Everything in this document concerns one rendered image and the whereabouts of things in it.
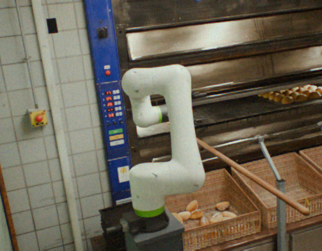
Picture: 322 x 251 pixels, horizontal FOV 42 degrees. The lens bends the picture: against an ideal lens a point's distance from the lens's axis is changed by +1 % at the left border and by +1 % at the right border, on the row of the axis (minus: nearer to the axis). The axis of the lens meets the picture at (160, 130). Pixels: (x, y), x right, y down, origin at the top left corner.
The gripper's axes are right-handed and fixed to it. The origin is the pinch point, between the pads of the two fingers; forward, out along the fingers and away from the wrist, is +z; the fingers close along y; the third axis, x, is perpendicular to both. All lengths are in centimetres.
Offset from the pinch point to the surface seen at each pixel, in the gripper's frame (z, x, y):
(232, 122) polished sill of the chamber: 45, -55, 31
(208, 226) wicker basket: 0, -6, 77
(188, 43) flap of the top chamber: 16, -54, -29
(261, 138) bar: 45, -17, 32
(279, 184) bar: 43, 5, 55
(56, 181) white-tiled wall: -81, -55, 47
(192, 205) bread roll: 4, -40, 80
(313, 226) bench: 72, -1, 94
